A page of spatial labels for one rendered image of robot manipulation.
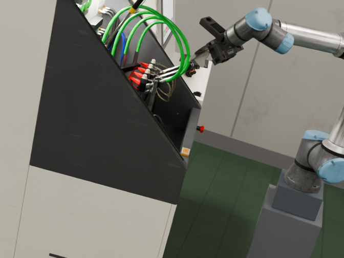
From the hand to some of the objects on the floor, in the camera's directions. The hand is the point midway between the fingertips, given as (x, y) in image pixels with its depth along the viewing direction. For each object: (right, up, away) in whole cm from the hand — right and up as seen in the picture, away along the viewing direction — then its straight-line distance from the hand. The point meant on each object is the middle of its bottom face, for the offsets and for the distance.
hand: (197, 55), depth 234 cm
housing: (-87, -83, +105) cm, 159 cm away
